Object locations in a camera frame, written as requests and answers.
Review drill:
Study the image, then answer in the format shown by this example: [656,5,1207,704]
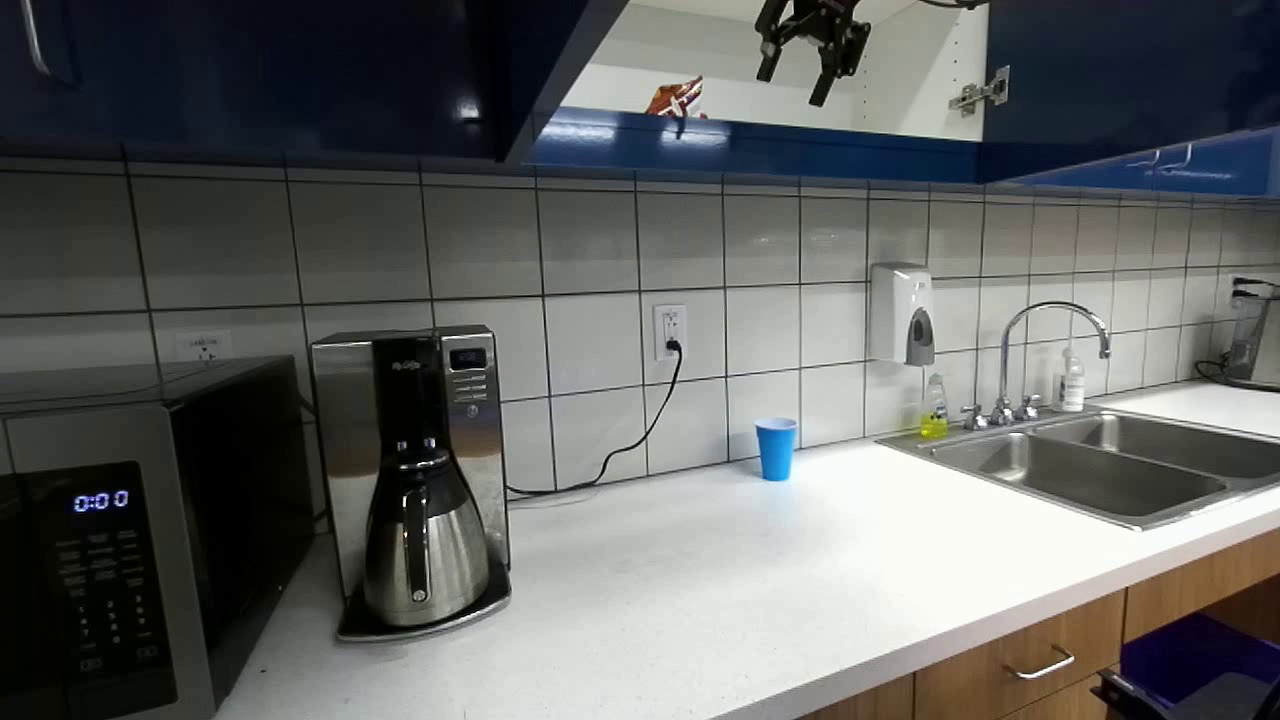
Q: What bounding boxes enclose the steel coffee carafe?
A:
[364,444,492,626]

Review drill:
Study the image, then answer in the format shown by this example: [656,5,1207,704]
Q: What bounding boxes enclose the black microwave oven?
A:
[0,361,316,720]

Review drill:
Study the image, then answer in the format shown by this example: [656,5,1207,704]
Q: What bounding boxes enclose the black coffee maker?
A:
[311,324,513,641]

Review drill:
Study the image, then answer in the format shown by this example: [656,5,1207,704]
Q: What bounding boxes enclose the yellow dish soap bottle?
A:
[916,370,947,438]

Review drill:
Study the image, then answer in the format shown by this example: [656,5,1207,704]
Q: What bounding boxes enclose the chrome sink faucet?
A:
[962,297,1115,433]

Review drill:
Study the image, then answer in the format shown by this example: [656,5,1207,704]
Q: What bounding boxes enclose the wooden lower drawers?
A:
[808,532,1280,720]

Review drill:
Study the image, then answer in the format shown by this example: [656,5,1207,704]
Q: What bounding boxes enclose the red white snack packet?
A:
[647,76,704,133]

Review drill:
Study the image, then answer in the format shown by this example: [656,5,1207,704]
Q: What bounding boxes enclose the black power cord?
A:
[509,339,688,502]

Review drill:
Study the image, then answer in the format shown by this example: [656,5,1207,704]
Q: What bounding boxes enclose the appliance at far right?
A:
[1193,277,1280,390]

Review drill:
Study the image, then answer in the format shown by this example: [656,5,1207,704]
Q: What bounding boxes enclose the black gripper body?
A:
[778,0,872,53]

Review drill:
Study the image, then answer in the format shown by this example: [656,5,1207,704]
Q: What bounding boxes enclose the small white bottle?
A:
[1061,346,1087,413]

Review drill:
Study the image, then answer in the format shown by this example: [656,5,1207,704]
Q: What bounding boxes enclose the white soap dispenser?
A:
[872,263,935,366]

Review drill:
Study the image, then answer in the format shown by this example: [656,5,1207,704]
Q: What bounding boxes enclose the blue bin under counter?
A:
[1093,617,1280,720]

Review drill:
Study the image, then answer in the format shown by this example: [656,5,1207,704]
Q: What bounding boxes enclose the open blue cabinet door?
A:
[496,0,629,163]

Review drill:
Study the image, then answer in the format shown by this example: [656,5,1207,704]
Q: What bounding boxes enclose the white wall outlet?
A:
[654,304,688,361]

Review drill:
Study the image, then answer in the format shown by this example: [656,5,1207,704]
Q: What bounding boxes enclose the blue upper cabinet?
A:
[0,0,1280,201]

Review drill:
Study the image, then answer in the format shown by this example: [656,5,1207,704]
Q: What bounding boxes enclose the stainless steel sink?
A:
[902,413,1280,529]

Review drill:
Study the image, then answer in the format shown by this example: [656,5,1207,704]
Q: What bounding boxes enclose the blue plastic cup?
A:
[758,419,795,480]

